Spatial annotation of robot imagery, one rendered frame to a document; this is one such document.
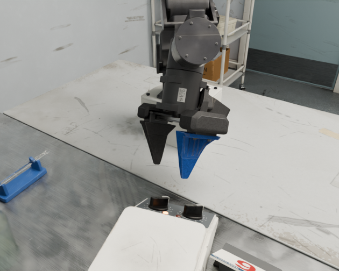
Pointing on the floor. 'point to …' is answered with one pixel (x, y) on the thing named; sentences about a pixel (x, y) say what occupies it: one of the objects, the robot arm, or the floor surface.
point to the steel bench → (90, 205)
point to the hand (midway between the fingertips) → (172, 149)
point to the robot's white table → (219, 156)
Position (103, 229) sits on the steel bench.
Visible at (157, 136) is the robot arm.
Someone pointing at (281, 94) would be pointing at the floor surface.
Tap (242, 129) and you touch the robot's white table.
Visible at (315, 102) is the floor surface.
